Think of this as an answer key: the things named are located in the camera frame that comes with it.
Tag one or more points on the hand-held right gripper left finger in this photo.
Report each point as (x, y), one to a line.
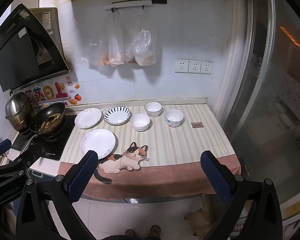
(82, 177)

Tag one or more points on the black range hood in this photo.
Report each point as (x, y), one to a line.
(15, 50)

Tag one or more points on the person's right foot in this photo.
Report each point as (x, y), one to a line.
(155, 230)

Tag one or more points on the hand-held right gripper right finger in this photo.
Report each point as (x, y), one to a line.
(215, 177)

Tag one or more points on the striped cat print tablecloth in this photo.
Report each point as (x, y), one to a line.
(177, 150)

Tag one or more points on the black wok with food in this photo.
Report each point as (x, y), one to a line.
(50, 121)

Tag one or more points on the white wall socket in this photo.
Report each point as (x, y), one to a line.
(206, 67)
(181, 65)
(194, 66)

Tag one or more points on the person's foot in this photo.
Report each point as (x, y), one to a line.
(130, 232)
(155, 230)

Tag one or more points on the colourful wall decal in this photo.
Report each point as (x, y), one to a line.
(50, 92)

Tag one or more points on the brown cardboard piece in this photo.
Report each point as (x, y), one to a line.
(197, 223)

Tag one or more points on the clear plastic bag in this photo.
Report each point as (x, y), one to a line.
(116, 45)
(143, 45)
(96, 52)

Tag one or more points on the white wall hook rail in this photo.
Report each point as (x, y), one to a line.
(127, 5)

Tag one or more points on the dotted blue rim bowl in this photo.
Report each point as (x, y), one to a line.
(173, 118)

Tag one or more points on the stainless steel pot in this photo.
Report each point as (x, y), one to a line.
(16, 107)

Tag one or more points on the blue striped plate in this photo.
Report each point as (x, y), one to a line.
(117, 115)

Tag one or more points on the black wall rail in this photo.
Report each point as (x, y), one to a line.
(160, 1)

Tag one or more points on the plain white bowl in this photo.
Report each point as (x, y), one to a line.
(140, 122)

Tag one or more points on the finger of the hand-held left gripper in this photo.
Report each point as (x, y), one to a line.
(0, 148)

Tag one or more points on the large white floral plate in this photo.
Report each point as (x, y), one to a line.
(97, 142)

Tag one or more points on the black induction cooktop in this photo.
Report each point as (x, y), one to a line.
(58, 145)

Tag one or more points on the person's left foot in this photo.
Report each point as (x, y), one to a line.
(130, 232)

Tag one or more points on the black rim white bowl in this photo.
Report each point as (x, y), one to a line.
(153, 108)

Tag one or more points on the small white floral plate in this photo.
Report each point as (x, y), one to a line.
(88, 118)

